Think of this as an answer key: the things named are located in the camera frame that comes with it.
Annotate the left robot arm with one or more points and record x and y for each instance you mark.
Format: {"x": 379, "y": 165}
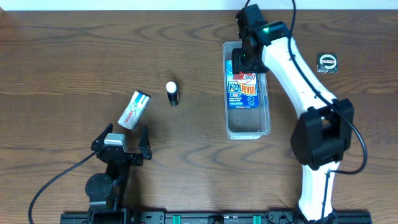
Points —
{"x": 106, "y": 190}

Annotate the clear plastic container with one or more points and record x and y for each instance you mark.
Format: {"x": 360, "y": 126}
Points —
{"x": 245, "y": 124}

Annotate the blue Kool Fever box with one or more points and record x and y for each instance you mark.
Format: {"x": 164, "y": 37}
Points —
{"x": 241, "y": 89}

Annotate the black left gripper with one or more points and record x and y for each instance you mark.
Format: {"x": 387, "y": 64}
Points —
{"x": 123, "y": 156}

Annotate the dark bottle white cap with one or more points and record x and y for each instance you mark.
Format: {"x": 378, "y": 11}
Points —
{"x": 172, "y": 93}

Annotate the white green Panadol box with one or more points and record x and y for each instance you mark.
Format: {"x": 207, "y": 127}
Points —
{"x": 134, "y": 110}

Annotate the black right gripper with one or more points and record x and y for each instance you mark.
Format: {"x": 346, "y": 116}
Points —
{"x": 237, "y": 59}

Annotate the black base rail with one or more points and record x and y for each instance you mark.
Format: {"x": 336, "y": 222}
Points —
{"x": 274, "y": 216}

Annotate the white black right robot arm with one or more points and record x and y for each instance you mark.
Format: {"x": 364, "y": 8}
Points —
{"x": 323, "y": 130}

